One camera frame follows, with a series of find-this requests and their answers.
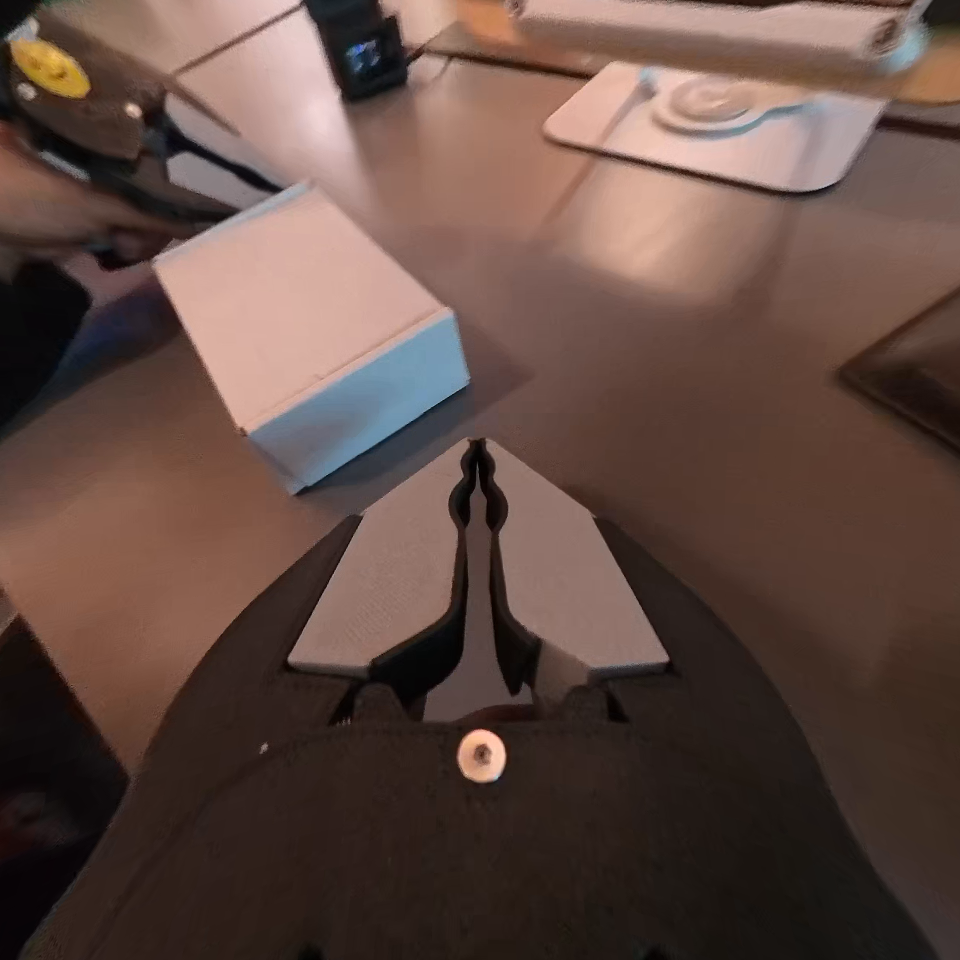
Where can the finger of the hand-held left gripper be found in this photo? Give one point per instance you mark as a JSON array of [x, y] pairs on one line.
[[202, 124], [199, 180]]

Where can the dark flat pad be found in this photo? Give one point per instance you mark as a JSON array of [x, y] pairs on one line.
[[911, 367]]

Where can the person's left forearm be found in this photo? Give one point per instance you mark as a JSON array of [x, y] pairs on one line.
[[34, 337]]

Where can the small black screen device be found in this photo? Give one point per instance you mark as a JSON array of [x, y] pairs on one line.
[[364, 45]]

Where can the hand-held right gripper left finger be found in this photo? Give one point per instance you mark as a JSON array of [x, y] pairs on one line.
[[390, 592]]

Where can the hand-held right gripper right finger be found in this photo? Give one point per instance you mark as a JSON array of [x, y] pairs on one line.
[[570, 592]]

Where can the white cardboard box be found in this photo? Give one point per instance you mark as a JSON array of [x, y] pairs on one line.
[[300, 315]]

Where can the white monitor stand base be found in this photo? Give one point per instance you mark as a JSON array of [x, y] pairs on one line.
[[720, 142]]

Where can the person's left hand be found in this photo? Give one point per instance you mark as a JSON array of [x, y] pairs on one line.
[[52, 202]]

